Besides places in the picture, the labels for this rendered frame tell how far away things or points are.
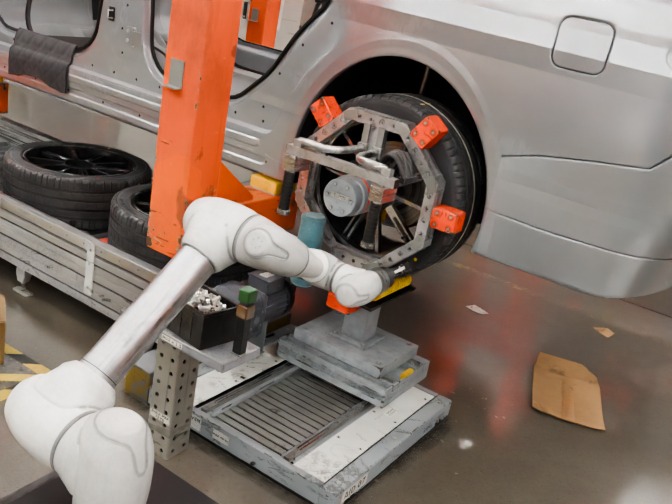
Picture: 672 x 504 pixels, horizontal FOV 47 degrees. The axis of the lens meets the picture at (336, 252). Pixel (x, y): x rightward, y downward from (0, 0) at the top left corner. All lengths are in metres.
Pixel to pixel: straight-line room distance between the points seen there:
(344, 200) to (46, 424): 1.22
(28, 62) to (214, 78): 1.65
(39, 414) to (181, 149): 1.12
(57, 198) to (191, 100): 1.18
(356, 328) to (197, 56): 1.18
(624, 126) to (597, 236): 0.34
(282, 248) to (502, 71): 1.03
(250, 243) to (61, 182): 1.80
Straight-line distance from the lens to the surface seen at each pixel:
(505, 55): 2.53
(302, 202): 2.79
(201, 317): 2.22
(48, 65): 3.92
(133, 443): 1.65
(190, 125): 2.55
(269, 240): 1.81
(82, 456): 1.68
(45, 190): 3.54
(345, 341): 2.97
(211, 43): 2.52
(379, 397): 2.84
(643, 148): 2.42
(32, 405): 1.81
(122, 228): 3.15
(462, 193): 2.59
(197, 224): 1.93
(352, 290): 2.30
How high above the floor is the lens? 1.53
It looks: 20 degrees down
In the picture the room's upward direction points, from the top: 11 degrees clockwise
